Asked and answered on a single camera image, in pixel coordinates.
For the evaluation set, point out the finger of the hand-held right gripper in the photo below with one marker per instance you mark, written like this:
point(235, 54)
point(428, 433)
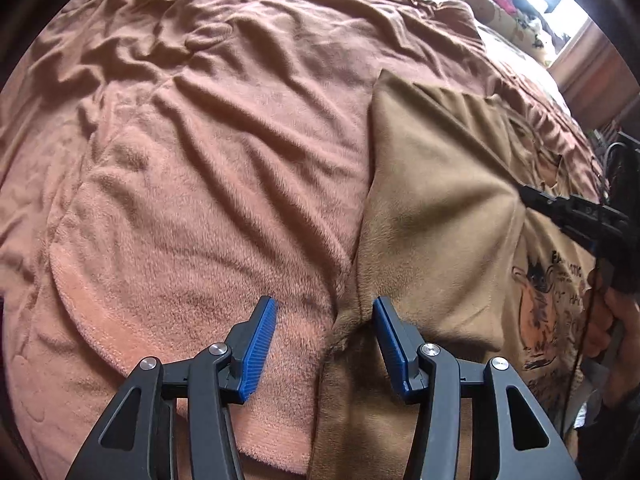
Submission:
point(580, 239)
point(555, 203)

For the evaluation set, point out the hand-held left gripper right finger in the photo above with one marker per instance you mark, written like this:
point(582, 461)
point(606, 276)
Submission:
point(391, 345)

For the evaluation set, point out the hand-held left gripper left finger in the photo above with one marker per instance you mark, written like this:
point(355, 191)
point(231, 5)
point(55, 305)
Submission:
point(260, 342)

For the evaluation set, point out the brown printed sweatshirt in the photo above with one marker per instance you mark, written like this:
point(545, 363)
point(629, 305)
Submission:
point(440, 220)

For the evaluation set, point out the person's right hand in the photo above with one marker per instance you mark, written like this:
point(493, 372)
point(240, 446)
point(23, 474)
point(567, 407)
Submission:
point(605, 320)

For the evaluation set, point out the wooden bed board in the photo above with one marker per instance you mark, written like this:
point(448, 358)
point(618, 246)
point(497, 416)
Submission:
point(587, 75)

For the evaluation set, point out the floral pillows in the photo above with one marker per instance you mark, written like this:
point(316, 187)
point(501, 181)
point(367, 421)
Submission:
point(520, 30)

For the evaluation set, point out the pink fleece blanket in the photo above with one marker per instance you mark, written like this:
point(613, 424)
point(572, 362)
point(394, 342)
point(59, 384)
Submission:
point(200, 135)

